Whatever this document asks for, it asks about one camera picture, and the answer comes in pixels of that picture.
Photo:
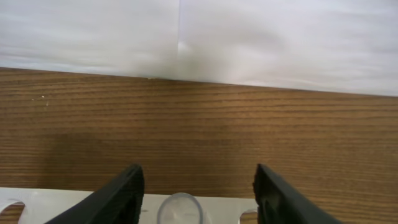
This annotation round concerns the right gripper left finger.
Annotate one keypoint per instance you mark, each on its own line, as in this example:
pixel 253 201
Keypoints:
pixel 118 199

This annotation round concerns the white test tube rack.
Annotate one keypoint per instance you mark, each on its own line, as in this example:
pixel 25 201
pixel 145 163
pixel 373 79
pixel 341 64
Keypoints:
pixel 62 205

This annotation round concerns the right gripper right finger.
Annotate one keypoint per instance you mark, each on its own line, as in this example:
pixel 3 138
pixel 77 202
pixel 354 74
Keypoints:
pixel 280 202

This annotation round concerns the clear test tube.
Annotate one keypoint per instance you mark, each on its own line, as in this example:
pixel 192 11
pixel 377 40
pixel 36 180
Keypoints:
pixel 180 211

